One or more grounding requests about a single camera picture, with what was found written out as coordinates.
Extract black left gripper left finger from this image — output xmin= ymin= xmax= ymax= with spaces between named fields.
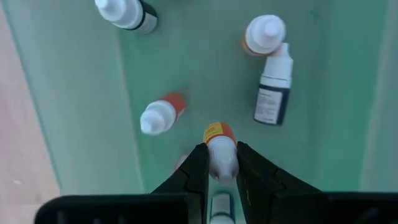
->
xmin=150 ymin=143 xmax=210 ymax=224

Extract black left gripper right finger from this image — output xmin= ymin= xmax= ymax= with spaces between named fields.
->
xmin=235 ymin=142 xmax=327 ymax=224

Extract small orange food coloring bottle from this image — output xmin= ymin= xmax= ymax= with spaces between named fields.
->
xmin=203 ymin=121 xmax=240 ymax=184
xmin=139 ymin=92 xmax=187 ymax=136

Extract small black food coloring bottle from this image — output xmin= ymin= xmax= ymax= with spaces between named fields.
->
xmin=252 ymin=42 xmax=295 ymax=126

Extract small red food coloring bottle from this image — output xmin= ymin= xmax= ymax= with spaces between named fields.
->
xmin=241 ymin=14 xmax=287 ymax=57

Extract large black food coloring bottle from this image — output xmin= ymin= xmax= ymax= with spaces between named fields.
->
xmin=94 ymin=0 xmax=159 ymax=35

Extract green translucent plastic bin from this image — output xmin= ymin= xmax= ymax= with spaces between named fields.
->
xmin=0 ymin=0 xmax=398 ymax=224

